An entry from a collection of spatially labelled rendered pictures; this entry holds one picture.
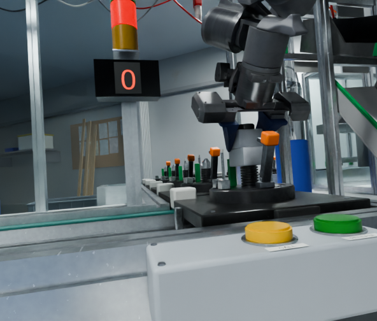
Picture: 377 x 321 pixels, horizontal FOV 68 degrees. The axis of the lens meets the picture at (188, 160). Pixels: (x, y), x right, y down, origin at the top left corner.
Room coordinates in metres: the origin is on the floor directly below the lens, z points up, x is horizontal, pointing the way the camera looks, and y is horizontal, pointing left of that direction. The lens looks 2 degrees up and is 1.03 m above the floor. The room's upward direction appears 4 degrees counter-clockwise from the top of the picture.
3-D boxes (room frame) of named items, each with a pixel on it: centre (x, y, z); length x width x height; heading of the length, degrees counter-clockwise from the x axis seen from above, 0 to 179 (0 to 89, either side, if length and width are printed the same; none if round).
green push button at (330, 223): (0.26, -0.13, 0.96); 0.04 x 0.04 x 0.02
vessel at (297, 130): (1.39, -0.51, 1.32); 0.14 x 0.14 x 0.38
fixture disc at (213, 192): (0.48, -0.10, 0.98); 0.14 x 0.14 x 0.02
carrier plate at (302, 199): (0.48, -0.10, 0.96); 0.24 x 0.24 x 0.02; 13
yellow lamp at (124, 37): (0.55, 0.11, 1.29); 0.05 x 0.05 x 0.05
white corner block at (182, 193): (0.55, 0.02, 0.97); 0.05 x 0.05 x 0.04; 13
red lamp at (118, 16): (0.55, 0.11, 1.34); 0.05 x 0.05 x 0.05
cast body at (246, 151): (0.49, -0.10, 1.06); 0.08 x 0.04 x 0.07; 13
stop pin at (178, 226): (0.45, 0.02, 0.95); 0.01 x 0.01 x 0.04; 13
